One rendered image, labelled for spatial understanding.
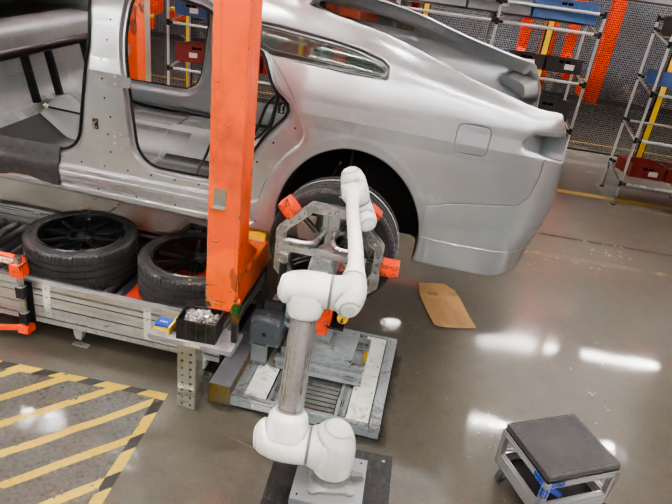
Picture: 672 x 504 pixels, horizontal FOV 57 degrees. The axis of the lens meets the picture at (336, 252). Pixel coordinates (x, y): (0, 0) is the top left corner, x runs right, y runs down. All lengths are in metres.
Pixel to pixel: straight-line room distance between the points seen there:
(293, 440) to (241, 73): 1.50
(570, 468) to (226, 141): 2.09
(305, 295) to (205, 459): 1.21
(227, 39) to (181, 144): 1.80
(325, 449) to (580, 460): 1.23
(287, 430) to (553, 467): 1.23
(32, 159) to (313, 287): 2.27
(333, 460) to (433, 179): 1.52
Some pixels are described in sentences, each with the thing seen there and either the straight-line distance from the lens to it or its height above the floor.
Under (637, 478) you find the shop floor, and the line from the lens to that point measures 3.72.
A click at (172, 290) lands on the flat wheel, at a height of 0.44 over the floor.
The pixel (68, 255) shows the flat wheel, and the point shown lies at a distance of 3.79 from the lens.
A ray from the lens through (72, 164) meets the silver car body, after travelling 3.93.
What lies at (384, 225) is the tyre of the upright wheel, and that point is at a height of 1.05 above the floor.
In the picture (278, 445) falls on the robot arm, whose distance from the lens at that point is 2.45.
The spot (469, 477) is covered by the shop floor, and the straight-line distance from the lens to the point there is 3.30.
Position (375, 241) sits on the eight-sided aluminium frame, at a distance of 2.99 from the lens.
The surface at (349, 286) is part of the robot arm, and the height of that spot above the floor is 1.16.
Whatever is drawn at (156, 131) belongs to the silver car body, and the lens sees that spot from 4.52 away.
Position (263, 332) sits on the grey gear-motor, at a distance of 3.39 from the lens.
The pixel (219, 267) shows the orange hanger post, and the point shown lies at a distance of 3.09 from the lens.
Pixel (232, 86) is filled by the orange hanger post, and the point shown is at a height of 1.66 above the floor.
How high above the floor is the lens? 2.30
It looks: 27 degrees down
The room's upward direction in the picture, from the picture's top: 8 degrees clockwise
